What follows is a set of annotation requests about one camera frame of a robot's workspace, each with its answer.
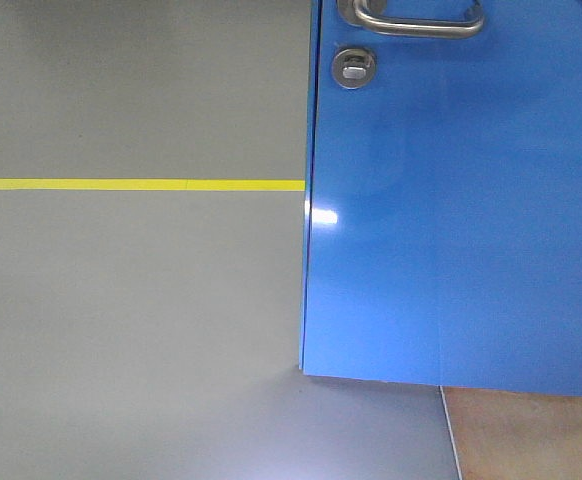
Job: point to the plywood base platform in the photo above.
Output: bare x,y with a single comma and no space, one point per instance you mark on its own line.
506,435

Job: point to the blue door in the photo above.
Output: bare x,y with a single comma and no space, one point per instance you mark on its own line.
443,211

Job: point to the metal door lever handle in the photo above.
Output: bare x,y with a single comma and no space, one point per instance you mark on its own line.
369,15

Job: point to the metal thumb-turn lock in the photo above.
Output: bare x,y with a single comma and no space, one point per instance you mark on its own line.
353,67

